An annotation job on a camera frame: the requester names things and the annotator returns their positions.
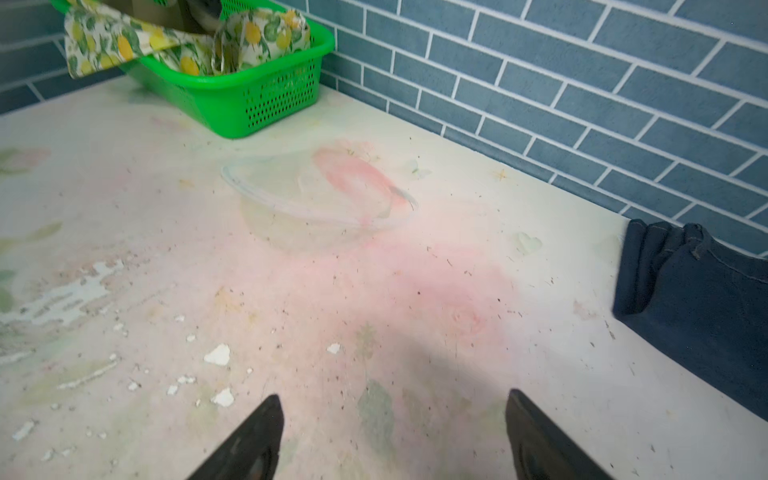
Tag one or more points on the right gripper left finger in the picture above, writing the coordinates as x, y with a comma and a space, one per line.
252, 451

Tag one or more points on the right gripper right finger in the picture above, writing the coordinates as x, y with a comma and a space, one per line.
540, 449

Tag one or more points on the dark blue denim skirt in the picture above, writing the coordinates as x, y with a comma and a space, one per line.
698, 302

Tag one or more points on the yellow lemon print skirt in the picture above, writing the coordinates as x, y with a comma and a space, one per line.
100, 37

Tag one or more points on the olive khaki skirt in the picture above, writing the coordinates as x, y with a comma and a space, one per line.
193, 16

